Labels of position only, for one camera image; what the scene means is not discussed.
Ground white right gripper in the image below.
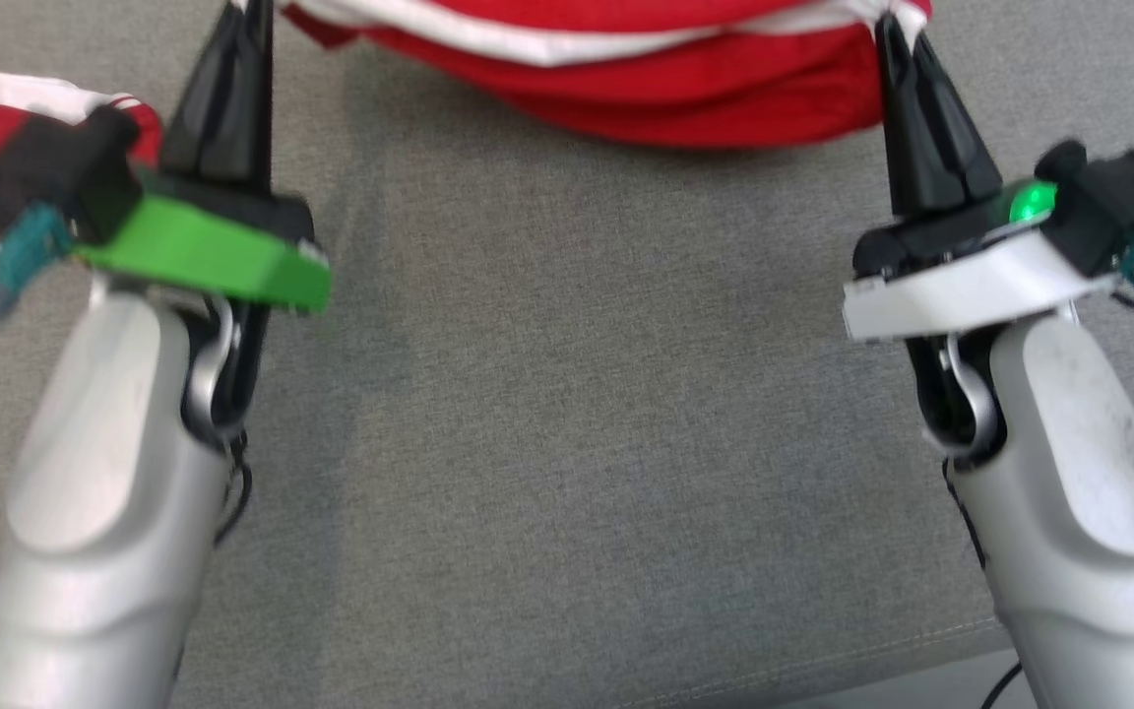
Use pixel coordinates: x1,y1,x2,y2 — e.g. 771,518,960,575
842,12,1119,346

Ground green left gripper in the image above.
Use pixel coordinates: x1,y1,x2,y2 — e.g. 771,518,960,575
75,0,333,316

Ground red white-trimmed shorts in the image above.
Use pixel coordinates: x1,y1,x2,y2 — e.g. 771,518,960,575
277,0,933,150

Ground grey fabric sofa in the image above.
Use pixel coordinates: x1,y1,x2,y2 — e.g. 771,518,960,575
0,0,1134,709

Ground teal-plug left camera cable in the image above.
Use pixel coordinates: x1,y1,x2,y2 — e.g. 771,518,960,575
0,201,77,594

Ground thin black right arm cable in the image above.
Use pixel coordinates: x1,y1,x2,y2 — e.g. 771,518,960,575
941,441,1134,709

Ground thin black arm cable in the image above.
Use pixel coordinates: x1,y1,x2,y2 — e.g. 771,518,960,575
941,441,1134,709
215,431,256,549

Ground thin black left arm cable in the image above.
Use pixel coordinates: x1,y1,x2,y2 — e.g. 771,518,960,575
215,431,256,549

